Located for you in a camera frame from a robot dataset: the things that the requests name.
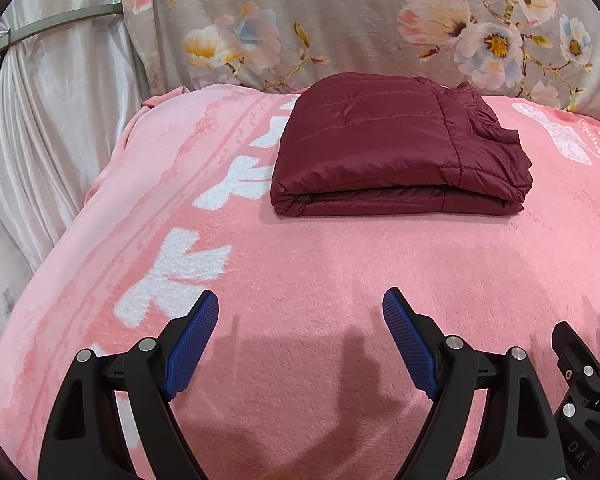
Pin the grey curved metal bar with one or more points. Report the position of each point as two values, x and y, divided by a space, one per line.
55 21

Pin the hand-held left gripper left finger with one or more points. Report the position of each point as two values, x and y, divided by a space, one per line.
192 340

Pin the pink fleece blanket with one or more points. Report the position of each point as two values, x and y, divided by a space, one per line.
305 270

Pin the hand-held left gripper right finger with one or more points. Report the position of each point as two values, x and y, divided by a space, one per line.
410 340

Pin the grey floral duvet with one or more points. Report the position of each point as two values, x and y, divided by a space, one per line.
360 15

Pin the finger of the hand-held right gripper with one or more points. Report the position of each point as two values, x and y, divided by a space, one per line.
575 350

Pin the white satin cloth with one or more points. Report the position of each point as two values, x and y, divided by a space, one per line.
65 135

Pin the maroon quilted puffer jacket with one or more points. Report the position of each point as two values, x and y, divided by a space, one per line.
380 145

